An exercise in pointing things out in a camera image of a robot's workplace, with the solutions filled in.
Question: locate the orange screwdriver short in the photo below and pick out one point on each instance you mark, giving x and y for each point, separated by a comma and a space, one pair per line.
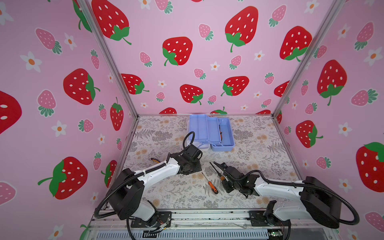
217, 172

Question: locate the orange handled pliers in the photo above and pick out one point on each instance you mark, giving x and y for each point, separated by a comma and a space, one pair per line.
221, 132

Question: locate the aluminium corner frame post right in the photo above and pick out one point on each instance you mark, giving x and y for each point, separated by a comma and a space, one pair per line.
325, 25

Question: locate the yellow handled pliers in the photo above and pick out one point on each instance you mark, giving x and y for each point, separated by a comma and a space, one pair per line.
155, 160

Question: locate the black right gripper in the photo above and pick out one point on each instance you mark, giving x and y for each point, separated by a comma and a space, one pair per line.
224, 186

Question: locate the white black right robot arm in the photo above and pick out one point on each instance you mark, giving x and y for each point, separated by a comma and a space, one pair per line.
309, 199

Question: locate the aluminium corner frame post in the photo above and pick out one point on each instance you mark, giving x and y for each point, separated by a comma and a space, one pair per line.
108, 22
325, 25

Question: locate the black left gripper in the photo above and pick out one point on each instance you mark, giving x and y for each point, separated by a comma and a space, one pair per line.
198, 166

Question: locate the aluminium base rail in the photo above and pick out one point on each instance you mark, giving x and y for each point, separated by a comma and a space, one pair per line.
221, 224

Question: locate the aluminium corner frame post left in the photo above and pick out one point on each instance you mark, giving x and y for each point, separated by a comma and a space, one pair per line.
108, 22

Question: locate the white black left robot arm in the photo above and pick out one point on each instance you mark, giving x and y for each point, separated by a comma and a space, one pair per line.
124, 199

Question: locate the orange screwdriver long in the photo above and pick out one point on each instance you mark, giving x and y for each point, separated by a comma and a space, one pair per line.
212, 186

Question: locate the white lid blue tool box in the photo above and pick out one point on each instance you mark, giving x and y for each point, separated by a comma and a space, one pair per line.
207, 135

